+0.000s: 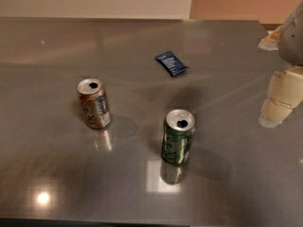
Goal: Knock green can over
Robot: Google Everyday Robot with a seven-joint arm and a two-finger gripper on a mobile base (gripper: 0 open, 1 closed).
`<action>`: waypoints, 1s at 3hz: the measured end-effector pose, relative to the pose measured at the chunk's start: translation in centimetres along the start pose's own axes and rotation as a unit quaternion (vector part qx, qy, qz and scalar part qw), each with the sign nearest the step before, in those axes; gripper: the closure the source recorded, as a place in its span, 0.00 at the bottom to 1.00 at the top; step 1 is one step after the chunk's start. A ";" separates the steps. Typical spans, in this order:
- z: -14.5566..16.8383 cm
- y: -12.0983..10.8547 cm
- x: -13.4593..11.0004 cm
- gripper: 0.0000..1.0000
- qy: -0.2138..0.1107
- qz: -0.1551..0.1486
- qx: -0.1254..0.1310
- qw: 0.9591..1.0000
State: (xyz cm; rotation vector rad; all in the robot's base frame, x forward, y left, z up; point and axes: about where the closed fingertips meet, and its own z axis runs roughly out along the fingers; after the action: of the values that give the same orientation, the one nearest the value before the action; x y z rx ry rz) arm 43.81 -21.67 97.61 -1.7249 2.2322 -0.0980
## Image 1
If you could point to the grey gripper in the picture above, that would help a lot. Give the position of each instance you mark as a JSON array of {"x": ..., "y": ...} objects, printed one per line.
[{"x": 294, "y": 40}]

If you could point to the green soda can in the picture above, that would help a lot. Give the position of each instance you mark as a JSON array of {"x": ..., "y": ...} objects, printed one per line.
[{"x": 179, "y": 129}]

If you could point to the orange soda can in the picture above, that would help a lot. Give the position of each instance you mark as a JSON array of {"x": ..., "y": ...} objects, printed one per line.
[{"x": 94, "y": 103}]

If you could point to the dark blue snack packet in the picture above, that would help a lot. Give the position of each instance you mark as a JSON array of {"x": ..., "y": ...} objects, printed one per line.
[{"x": 171, "y": 63}]

